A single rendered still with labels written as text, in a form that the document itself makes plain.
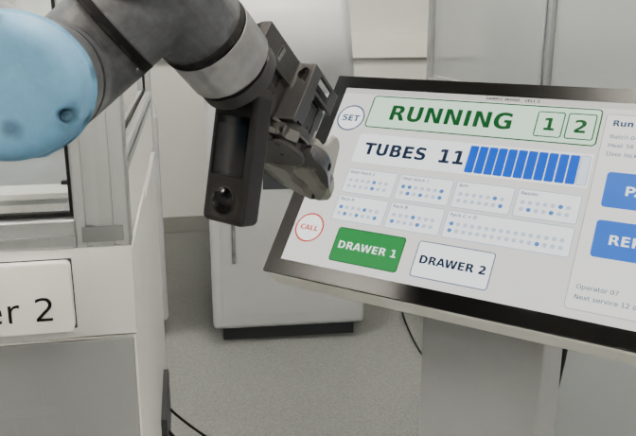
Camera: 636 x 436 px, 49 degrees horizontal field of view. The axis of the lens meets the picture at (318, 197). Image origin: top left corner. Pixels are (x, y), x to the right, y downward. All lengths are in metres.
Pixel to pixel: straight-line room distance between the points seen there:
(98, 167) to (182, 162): 3.26
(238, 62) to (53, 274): 0.63
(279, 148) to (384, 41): 3.73
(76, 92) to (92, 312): 0.80
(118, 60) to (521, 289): 0.49
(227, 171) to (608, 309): 0.41
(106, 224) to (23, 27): 0.75
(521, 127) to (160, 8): 0.52
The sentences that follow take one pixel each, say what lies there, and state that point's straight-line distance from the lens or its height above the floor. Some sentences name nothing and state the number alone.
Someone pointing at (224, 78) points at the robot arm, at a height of 1.23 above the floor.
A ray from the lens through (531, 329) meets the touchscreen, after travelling 0.78.
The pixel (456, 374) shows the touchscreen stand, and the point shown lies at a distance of 0.96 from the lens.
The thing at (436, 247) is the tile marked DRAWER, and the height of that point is 1.02.
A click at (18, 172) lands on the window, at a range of 1.12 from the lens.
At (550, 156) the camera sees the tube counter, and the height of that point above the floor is 1.12.
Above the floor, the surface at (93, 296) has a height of 0.87.
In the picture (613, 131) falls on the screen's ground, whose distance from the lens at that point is 0.87.
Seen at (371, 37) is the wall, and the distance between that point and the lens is 4.33.
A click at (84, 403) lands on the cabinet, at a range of 1.22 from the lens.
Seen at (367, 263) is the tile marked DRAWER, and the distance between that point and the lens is 0.86.
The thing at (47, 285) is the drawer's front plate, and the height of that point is 0.90.
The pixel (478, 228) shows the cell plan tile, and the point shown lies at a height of 1.04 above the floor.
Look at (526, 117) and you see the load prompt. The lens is 0.90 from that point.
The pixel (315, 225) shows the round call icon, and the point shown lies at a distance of 0.91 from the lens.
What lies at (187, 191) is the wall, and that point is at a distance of 4.36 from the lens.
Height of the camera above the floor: 1.28
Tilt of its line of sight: 14 degrees down
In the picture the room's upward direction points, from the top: straight up
